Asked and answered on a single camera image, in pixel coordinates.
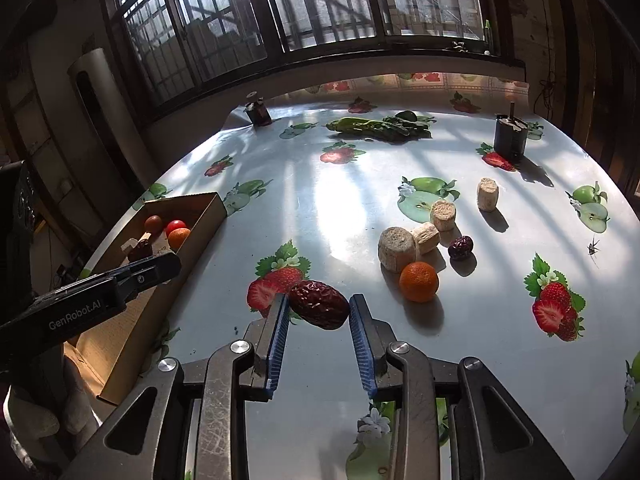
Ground small red jujube date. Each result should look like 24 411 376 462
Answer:
127 240 153 262

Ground red cherry tomato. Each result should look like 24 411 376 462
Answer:
165 220 186 236

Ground large red jujube date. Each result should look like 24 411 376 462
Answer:
288 281 349 330

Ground tiny beige sugarcane piece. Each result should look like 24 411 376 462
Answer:
411 222 440 255

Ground small beige sugarcane piece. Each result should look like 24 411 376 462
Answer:
431 200 457 232

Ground square beige wafer block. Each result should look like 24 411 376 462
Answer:
120 232 152 256

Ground cardboard box tray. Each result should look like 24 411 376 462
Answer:
64 192 227 405

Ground dark glass jar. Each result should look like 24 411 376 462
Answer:
244 91 272 127

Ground white standing air conditioner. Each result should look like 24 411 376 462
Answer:
67 48 157 191

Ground small round dark date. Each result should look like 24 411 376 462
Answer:
448 235 474 261

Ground fruit print tablecloth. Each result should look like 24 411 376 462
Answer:
87 74 639 479

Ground window with metal bars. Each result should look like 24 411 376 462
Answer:
103 0 500 110

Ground far beige sugarcane piece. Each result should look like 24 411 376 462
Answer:
477 178 499 212

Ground green leafy vegetables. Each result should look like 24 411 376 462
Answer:
326 110 436 143

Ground black cup with utensil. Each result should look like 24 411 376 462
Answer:
494 102 528 164

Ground green bottle on sill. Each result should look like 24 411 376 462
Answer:
483 20 494 55

